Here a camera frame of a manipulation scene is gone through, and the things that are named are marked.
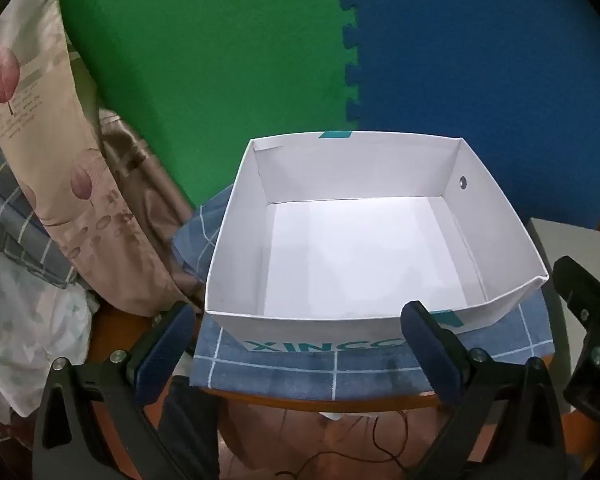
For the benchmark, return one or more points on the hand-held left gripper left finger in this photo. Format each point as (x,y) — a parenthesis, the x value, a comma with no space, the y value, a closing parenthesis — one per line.
(162,355)

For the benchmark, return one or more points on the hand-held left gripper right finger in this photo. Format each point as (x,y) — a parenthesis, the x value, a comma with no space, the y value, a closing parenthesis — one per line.
(430,355)

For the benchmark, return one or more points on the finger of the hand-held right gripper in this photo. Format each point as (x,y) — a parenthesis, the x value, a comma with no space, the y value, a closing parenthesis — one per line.
(580,285)

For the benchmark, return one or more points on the white cardboard box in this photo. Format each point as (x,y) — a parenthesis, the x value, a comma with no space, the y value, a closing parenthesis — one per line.
(360,255)

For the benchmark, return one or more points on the person's left leg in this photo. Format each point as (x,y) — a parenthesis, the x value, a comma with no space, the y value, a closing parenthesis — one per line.
(190,430)

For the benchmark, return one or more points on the wooden nightstand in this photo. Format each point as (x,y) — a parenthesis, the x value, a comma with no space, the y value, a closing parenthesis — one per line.
(330,404)

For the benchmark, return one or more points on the blue checked cloth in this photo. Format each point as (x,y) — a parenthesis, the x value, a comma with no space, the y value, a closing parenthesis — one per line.
(280,370)

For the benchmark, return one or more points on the white patterned blanket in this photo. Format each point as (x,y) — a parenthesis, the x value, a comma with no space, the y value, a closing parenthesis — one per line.
(25,330)

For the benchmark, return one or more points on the brown satin cloth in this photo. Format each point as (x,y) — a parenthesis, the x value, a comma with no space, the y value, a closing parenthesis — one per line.
(135,170)

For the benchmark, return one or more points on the grey plaid blanket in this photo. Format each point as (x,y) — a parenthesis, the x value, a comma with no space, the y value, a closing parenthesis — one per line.
(5,220)

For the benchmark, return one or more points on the beige floral curtain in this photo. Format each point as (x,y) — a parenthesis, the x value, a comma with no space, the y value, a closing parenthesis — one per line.
(45,160)

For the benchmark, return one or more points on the blue foam mat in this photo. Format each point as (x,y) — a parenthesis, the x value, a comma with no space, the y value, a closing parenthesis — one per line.
(480,60)

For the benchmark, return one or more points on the green foam mat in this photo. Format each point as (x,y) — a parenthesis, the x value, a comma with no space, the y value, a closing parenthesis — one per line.
(205,70)

